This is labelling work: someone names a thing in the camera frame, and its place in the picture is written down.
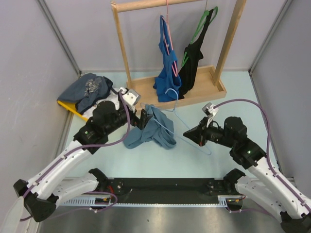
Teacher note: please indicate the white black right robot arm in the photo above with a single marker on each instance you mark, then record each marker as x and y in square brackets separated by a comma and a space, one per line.
[278, 196]

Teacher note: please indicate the wooden clothes rack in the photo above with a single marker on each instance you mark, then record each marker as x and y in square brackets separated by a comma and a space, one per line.
[208, 85]

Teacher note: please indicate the grey-blue tank top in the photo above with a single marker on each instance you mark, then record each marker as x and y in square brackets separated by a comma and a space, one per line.
[158, 129]

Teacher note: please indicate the green plastic hanger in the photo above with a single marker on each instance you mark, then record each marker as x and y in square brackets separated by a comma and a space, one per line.
[196, 42]

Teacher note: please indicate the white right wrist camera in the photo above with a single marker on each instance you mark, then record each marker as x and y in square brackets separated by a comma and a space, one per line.
[211, 111]

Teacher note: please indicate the black tank top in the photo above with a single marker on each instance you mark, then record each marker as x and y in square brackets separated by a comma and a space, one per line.
[188, 73]

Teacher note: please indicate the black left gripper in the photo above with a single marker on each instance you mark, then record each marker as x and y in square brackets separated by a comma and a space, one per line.
[139, 122]

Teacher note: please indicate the light blue wire hanger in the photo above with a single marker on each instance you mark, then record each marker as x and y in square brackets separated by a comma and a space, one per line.
[173, 110]

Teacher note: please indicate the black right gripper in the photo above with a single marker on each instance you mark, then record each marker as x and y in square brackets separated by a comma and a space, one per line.
[199, 133]

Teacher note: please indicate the yellow plastic tray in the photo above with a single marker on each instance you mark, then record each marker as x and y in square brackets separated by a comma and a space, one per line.
[71, 107]

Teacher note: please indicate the royal blue tank top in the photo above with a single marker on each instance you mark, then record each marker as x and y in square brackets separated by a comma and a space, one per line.
[161, 85]

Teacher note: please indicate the pink wire hanger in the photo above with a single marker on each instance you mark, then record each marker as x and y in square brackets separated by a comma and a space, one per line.
[166, 47]

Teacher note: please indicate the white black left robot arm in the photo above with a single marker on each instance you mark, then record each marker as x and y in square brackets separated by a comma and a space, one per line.
[43, 193]

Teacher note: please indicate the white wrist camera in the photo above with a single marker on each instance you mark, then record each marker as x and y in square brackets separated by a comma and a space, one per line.
[131, 98]
[211, 111]

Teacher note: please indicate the dark blue printed shirt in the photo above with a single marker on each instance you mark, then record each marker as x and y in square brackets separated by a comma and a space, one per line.
[85, 91]

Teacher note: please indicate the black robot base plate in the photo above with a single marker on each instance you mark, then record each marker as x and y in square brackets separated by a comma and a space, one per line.
[170, 191]

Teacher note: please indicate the white garment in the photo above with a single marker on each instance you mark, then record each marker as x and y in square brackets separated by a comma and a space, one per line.
[114, 98]

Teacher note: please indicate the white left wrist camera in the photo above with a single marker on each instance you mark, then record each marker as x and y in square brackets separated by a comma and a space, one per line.
[131, 98]

